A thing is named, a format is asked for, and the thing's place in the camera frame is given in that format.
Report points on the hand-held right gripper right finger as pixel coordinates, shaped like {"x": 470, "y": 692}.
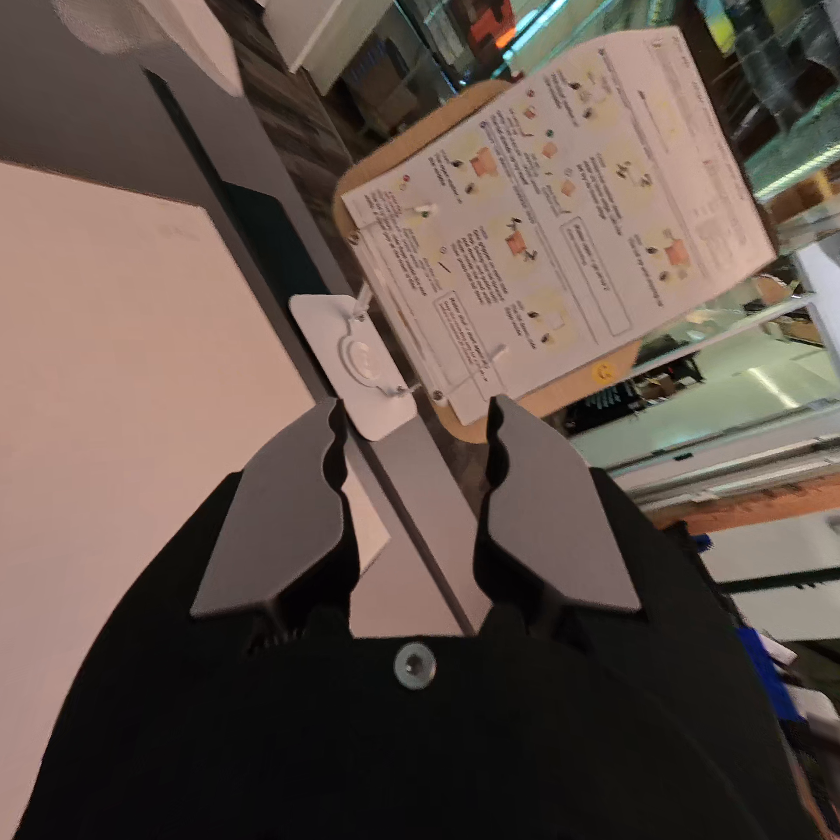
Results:
{"x": 558, "y": 525}

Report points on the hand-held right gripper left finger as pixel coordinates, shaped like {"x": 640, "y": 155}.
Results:
{"x": 279, "y": 525}

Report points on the orange and black box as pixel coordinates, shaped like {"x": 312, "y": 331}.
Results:
{"x": 493, "y": 23}

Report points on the printed instruction sheet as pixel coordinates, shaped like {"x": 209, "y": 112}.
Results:
{"x": 558, "y": 223}

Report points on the wooden clipboard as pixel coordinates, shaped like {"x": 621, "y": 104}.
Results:
{"x": 367, "y": 177}

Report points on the white cabinet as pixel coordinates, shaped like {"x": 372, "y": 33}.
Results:
{"x": 315, "y": 29}

